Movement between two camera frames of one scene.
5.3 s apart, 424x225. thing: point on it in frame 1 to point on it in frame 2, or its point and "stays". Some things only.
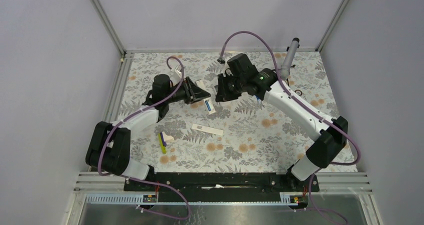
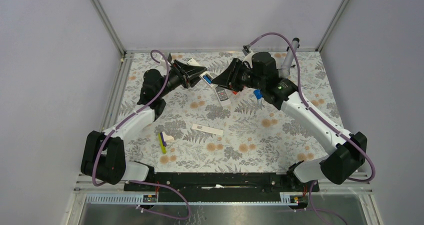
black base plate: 223,187 stays
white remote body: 209,101 to 206,76
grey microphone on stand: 292,49 stays
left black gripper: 193,93 to 185,73
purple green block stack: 163,142 stays
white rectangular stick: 207,129 stays
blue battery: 208,105 to 209,80
